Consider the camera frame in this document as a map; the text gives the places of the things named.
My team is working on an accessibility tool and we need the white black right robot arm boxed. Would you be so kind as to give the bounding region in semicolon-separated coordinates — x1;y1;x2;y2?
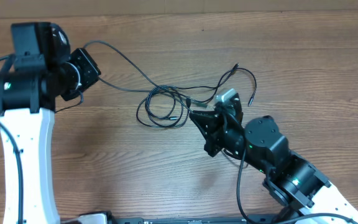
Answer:
190;96;358;223

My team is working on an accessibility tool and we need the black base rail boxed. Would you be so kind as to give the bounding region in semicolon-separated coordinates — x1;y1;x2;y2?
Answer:
79;211;279;224

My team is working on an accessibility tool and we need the black thin plug cable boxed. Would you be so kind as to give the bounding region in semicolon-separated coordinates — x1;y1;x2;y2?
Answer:
135;63;258;129

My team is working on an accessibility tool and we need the cardboard back wall panel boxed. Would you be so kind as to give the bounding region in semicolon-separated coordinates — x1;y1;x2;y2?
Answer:
0;0;358;19

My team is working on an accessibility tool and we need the black USB-A cable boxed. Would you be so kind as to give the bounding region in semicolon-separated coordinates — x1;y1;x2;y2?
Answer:
82;39;217;110

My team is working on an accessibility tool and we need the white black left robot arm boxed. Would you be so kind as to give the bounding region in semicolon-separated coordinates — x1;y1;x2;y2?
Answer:
0;22;101;223

